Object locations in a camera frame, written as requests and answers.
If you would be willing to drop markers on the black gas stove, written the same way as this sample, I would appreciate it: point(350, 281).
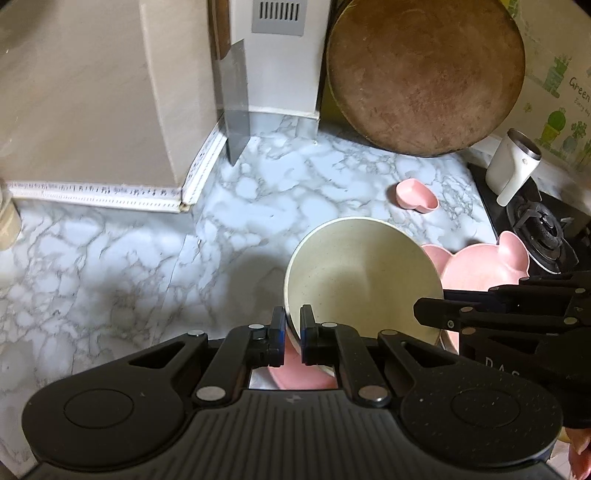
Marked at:
point(577, 217)

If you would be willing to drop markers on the pink heart-shaped dish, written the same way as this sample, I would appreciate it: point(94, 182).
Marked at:
point(411, 191)

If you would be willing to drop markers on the white insulated mug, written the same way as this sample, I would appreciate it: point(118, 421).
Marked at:
point(505, 166)

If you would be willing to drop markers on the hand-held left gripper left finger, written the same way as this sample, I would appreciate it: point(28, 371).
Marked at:
point(279, 325)

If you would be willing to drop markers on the person's right hand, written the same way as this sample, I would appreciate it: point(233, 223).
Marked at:
point(581, 454)

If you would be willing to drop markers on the pink fish-shaped plate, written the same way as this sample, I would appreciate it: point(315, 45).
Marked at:
point(480, 267)

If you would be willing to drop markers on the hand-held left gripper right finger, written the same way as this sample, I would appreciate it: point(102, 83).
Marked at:
point(305, 323)

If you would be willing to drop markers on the white knife holder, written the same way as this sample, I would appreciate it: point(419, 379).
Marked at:
point(286, 69)

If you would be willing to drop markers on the cream bowl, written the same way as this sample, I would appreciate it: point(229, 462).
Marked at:
point(360, 277)

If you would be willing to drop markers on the pink bowl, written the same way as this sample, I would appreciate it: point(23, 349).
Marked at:
point(300, 377)

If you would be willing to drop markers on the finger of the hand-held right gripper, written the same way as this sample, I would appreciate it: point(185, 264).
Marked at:
point(531, 290)
point(485, 316)

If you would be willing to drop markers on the round wooden cutting board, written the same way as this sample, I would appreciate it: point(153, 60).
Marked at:
point(425, 74)

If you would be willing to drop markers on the steel cleaver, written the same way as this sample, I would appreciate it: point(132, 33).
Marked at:
point(236, 115)

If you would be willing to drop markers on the black burner grate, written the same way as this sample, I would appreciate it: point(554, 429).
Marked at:
point(545, 230)

